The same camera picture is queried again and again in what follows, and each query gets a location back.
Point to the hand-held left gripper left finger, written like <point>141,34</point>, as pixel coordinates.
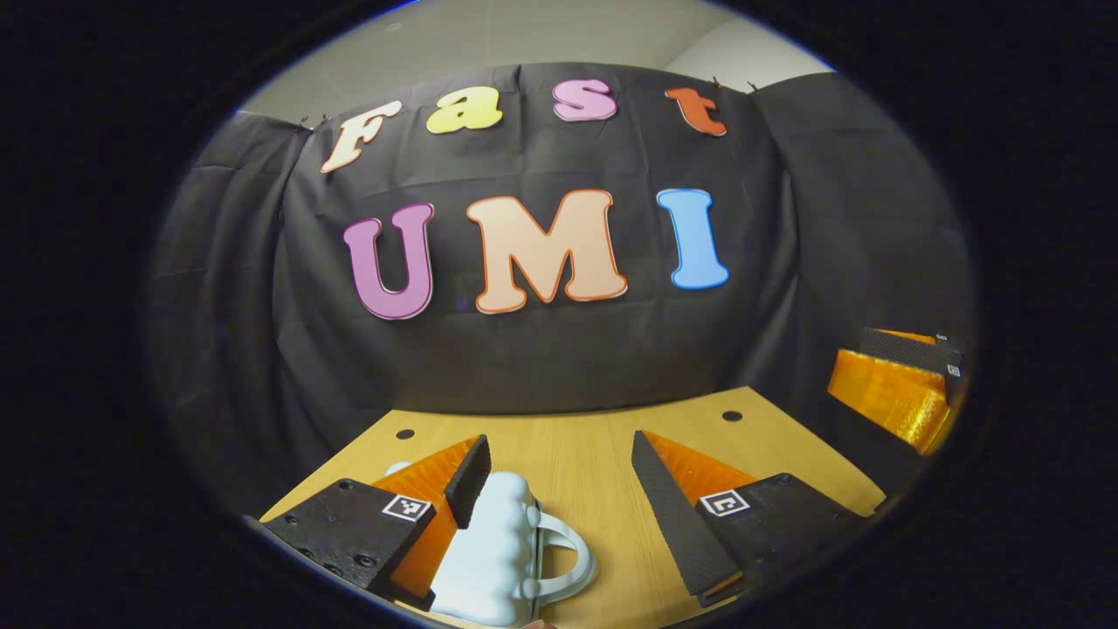
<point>470,480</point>

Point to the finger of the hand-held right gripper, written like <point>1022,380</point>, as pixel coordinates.
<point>908,356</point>
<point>913,335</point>

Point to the light blue small suitcase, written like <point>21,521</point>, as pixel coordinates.
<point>493,559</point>

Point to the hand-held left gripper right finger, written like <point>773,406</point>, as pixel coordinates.
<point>672,524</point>

